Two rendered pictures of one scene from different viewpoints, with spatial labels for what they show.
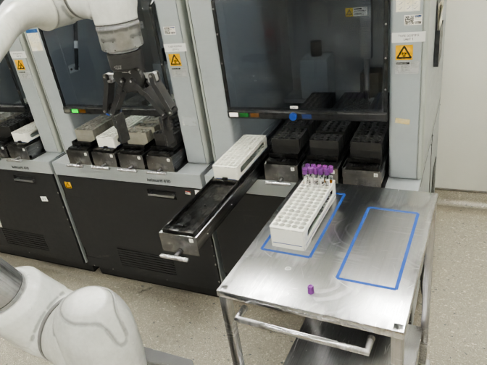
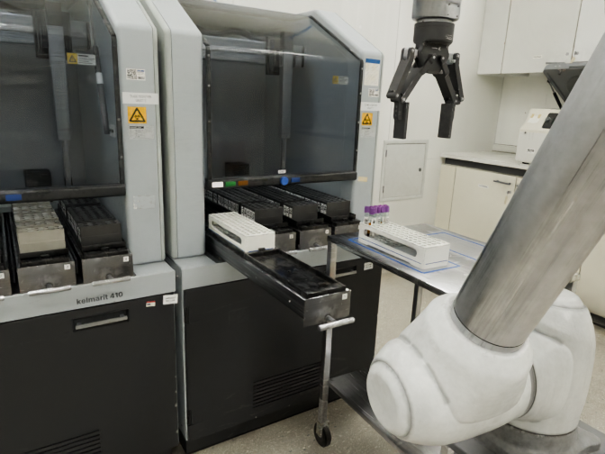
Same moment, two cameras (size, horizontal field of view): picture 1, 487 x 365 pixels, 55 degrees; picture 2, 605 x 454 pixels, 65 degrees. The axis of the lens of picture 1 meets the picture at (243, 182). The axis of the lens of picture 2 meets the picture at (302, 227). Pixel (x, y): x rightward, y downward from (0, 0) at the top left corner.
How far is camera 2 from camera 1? 145 cm
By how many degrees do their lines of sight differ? 58
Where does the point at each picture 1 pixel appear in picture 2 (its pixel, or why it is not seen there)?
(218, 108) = (191, 179)
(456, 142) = not seen: hidden behind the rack
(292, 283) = not seen: hidden behind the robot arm
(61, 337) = (582, 332)
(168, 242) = (314, 311)
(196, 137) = (152, 224)
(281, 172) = (279, 242)
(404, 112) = (364, 171)
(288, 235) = (439, 251)
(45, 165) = not seen: outside the picture
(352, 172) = (342, 228)
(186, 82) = (149, 147)
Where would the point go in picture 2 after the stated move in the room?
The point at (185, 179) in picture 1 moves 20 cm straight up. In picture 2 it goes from (150, 284) to (148, 219)
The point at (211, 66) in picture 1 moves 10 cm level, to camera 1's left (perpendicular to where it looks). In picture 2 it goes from (189, 126) to (166, 127)
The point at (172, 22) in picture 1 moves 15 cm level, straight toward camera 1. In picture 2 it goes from (142, 64) to (185, 65)
